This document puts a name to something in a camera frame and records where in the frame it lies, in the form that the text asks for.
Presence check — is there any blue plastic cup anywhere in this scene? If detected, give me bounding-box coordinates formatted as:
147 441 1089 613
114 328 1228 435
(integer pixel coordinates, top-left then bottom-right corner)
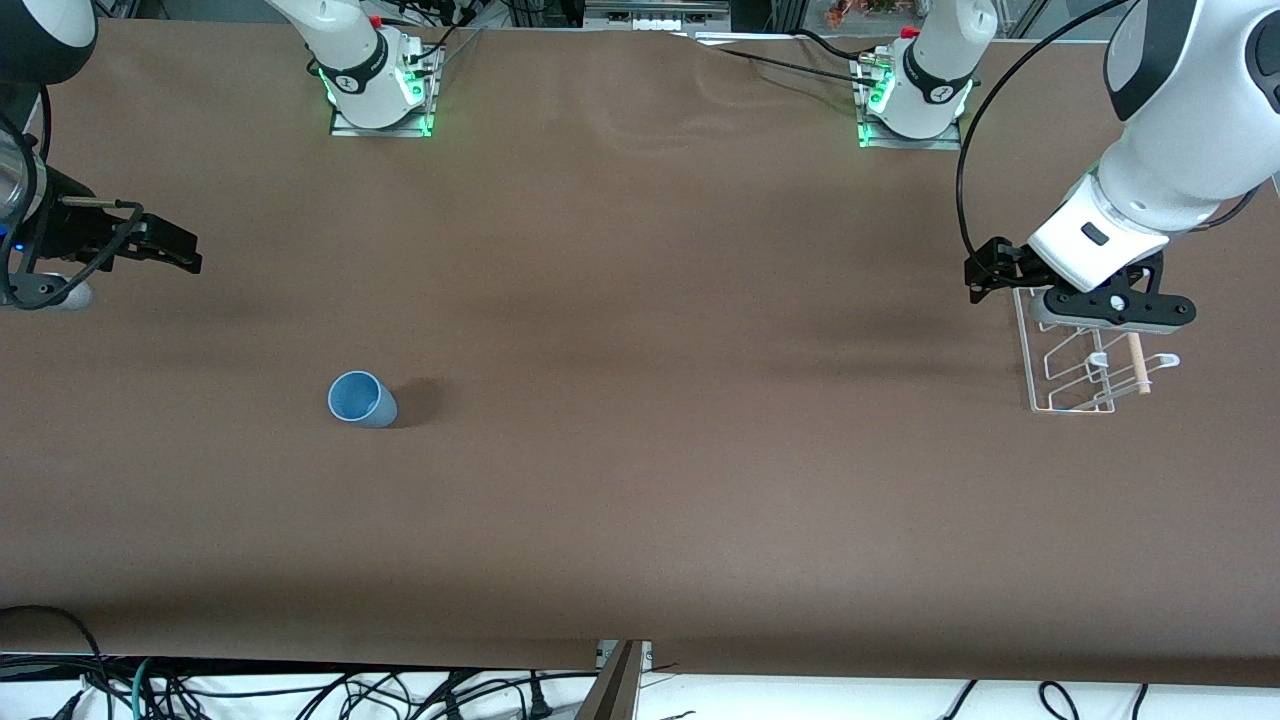
328 370 399 430

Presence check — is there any orange object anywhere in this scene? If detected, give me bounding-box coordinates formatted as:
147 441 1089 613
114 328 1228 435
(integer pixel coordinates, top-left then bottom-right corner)
825 0 901 28

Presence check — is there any brown table cover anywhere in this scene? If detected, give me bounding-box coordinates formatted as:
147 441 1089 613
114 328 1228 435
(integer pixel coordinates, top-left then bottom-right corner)
0 18 1280 691

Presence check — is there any white power strip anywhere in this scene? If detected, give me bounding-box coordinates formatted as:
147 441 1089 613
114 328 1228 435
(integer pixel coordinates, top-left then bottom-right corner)
583 0 733 31

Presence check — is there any dark wooden beam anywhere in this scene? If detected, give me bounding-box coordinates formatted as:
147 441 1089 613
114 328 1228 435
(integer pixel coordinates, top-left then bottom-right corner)
572 640 643 720

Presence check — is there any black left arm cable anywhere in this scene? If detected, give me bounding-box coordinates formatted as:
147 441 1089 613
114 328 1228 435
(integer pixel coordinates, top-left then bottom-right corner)
955 0 1136 266

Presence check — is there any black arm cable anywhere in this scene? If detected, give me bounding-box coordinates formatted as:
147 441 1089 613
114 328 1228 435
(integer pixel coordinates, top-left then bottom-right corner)
0 85 146 309
955 0 1136 266

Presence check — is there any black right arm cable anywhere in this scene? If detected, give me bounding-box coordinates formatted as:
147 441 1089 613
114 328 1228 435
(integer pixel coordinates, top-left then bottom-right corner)
0 85 146 309

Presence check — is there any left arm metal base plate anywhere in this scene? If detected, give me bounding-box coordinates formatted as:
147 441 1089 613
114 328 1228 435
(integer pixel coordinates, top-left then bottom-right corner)
855 55 966 151

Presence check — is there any white wire cup rack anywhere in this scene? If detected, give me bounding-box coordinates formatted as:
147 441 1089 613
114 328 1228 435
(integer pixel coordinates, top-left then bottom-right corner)
1012 288 1181 415

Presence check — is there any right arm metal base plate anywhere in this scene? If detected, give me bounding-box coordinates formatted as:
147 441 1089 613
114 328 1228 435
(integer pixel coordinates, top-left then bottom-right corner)
330 45 441 138

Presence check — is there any short black table cable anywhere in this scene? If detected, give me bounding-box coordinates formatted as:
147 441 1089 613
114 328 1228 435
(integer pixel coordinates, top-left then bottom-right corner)
795 28 891 63

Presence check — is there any long black table cable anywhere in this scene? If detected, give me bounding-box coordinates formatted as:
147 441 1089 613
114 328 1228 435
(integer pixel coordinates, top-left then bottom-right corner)
690 35 881 86

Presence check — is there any thick black floor cable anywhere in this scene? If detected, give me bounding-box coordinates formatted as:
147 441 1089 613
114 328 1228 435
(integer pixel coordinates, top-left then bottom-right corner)
0 605 106 701

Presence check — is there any tangled black cable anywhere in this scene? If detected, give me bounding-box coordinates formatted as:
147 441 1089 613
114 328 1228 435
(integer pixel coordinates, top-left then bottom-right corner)
150 668 601 720

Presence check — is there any metal table bracket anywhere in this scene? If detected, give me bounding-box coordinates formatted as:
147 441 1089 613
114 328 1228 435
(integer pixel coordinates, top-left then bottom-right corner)
596 640 654 673

